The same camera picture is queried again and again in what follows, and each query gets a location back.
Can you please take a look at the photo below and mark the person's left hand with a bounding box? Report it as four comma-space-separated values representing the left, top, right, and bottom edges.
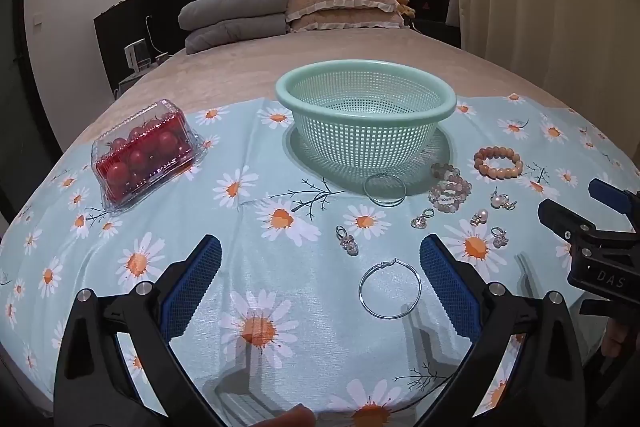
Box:
252, 406, 317, 427

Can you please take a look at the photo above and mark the grey folded quilt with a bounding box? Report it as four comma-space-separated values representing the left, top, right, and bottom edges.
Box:
185, 14, 287, 56
178, 0, 289, 32

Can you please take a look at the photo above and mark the orange bead bracelet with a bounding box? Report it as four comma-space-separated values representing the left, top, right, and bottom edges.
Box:
474, 146, 525, 179

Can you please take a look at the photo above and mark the green plastic colander basket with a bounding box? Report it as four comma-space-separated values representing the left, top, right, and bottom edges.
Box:
275, 60, 457, 198

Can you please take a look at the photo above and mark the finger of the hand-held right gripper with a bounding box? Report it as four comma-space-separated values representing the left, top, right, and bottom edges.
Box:
537, 199, 640, 248
588, 179, 640, 214

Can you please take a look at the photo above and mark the person's right hand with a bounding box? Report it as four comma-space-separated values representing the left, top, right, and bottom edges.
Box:
601, 321, 627, 359

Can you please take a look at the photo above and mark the daisy print blue cloth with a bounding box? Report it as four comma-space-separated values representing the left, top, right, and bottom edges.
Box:
0, 93, 633, 427

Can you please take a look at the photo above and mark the silver hoop earring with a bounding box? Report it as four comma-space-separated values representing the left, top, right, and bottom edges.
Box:
358, 258, 422, 320
363, 174, 407, 208

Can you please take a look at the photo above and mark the small silver ring earring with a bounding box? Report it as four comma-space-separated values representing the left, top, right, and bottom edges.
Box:
410, 207, 435, 230

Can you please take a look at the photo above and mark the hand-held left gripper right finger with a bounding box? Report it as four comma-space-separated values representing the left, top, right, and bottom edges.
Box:
419, 234, 586, 427

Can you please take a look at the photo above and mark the white bedside device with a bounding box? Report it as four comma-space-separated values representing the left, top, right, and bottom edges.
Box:
124, 38, 154, 73

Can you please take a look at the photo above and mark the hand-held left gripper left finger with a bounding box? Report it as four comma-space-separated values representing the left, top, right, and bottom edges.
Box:
54, 234, 223, 427

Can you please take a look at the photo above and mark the black headboard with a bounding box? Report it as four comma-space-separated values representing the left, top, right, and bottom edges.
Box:
93, 0, 462, 96

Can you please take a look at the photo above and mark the clear box of cherry tomatoes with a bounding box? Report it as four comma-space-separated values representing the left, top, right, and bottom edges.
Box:
91, 99, 203, 214

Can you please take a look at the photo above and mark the pink bead bracelet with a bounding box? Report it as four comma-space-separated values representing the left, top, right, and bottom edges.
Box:
428, 162, 473, 213

